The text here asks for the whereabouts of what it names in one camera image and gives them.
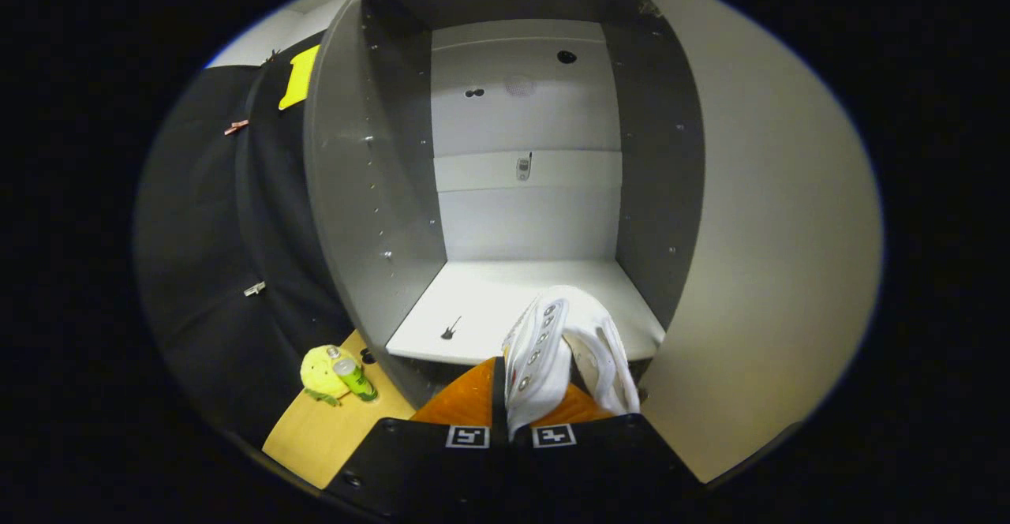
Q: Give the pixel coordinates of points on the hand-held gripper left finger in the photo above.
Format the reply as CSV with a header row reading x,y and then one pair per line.
x,y
499,398

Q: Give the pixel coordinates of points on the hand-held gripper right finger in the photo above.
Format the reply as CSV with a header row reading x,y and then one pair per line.
x,y
615,461

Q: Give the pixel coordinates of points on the white sneaker shoe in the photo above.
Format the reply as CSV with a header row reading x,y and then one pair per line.
x,y
544,366

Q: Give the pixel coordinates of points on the grey shoe cabinet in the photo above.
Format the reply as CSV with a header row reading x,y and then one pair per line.
x,y
521,224

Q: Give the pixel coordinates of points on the beige shoe cabinet door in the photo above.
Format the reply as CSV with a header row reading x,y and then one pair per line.
x,y
773,232

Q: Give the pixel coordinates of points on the small green bottle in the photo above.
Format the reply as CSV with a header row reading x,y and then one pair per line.
x,y
353,378

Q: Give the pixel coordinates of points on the yellow plush toy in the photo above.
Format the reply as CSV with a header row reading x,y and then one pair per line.
x,y
317,372

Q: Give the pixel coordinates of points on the black backdrop cloth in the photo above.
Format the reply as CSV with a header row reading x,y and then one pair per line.
x,y
197,232

